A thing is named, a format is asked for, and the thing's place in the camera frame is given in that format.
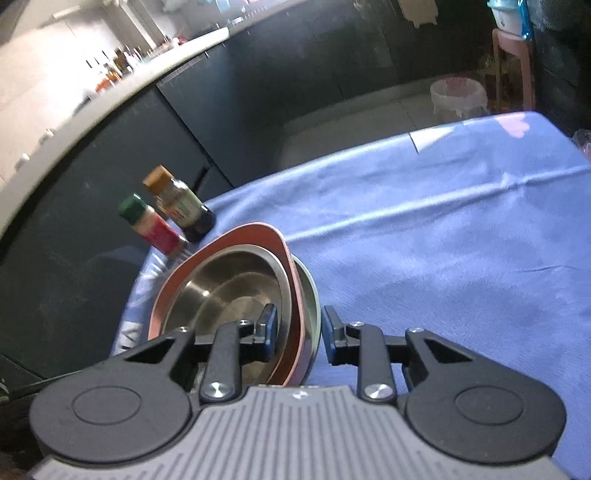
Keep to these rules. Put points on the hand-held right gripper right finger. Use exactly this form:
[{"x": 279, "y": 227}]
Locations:
[{"x": 330, "y": 334}]

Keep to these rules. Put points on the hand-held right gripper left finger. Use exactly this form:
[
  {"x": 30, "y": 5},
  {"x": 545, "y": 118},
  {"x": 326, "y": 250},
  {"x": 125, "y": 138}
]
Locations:
[{"x": 268, "y": 332}]

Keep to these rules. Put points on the green rimmed plate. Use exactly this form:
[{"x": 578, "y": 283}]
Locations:
[{"x": 310, "y": 314}]

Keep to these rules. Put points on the pink dish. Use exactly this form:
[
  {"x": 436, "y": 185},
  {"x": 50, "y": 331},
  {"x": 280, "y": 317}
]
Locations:
[{"x": 294, "y": 314}]

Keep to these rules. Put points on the stainless steel bowl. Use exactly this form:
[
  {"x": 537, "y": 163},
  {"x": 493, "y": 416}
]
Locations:
[{"x": 221, "y": 286}]

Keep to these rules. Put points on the blue printed tablecloth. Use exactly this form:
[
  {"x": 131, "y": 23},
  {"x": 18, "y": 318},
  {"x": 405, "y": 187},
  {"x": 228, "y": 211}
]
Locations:
[{"x": 415, "y": 230}]

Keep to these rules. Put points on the red spice bottle green cap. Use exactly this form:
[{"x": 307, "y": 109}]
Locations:
[{"x": 157, "y": 230}]

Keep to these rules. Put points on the dark sauce bottle brown cap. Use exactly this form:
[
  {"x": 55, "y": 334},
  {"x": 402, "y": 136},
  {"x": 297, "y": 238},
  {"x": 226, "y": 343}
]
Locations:
[{"x": 182, "y": 205}]

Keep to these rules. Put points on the dark kitchen cabinet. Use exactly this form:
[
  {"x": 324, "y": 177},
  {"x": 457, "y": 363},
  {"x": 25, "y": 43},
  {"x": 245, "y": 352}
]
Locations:
[{"x": 277, "y": 69}]

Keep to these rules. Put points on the bagged trash bin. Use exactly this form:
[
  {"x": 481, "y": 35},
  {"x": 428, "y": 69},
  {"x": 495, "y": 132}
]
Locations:
[{"x": 459, "y": 99}]

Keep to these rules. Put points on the group of condiment bottles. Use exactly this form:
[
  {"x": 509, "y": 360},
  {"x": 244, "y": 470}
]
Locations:
[{"x": 117, "y": 69}]

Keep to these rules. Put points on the white hanging bin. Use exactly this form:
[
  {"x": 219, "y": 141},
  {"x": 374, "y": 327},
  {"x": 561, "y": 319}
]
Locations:
[{"x": 418, "y": 10}]

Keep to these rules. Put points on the pink plastic stool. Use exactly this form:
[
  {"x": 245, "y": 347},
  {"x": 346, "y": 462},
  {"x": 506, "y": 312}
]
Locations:
[{"x": 512, "y": 50}]

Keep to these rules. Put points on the black storage rack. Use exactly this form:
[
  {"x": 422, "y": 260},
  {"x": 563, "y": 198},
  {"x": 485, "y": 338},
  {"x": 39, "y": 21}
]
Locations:
[{"x": 561, "y": 55}]

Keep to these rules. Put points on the white pot with blue lid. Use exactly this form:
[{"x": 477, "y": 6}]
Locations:
[{"x": 508, "y": 16}]

